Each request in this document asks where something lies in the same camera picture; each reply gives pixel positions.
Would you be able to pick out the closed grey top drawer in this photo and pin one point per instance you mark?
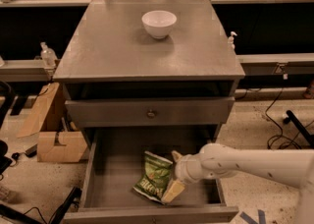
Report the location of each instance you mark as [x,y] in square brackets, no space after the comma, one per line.
[149,112]

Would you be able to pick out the white pump bottle right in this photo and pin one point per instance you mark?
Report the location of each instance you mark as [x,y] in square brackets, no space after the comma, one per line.
[231,39]

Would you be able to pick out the black stand leg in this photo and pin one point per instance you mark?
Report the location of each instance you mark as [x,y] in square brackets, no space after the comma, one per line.
[16,217]

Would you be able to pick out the green jalapeno chip bag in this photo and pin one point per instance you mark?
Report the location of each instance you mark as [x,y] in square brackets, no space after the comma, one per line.
[156,176]

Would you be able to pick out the grey wooden drawer cabinet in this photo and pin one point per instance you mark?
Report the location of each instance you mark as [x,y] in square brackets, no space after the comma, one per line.
[111,56]

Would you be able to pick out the black chair base right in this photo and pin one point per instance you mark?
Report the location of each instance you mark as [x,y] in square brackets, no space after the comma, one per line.
[292,118]

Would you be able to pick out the clear sanitizer bottle left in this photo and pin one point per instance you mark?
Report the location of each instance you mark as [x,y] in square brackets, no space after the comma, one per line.
[48,55]

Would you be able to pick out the white ceramic bowl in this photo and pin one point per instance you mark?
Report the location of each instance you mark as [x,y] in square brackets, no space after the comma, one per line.
[159,23]

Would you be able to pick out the cardboard box pieces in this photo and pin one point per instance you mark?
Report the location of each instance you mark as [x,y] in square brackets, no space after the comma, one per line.
[48,120]

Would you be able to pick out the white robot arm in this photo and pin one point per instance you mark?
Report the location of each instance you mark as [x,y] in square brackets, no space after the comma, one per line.
[293,168]

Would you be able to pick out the open grey middle drawer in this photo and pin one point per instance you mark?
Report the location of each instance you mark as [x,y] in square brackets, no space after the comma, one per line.
[116,163]

